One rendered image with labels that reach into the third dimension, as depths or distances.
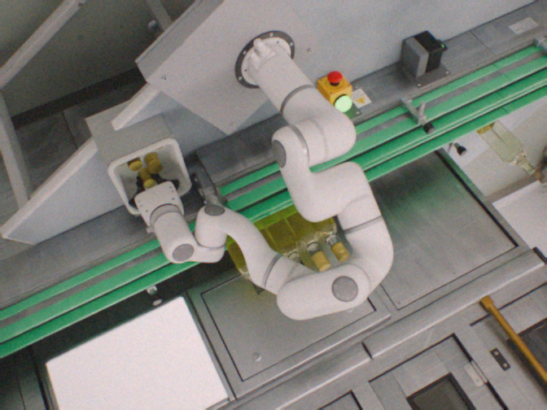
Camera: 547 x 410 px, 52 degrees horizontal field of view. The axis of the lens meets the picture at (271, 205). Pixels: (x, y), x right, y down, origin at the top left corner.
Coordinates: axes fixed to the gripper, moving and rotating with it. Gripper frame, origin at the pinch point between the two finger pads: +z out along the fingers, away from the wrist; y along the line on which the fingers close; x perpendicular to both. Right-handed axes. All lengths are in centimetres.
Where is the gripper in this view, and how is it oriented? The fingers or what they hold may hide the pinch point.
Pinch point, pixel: (148, 181)
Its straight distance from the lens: 148.2
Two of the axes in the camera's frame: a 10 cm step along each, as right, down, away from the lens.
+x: -2.0, -6.9, -7.0
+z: -4.2, -5.8, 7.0
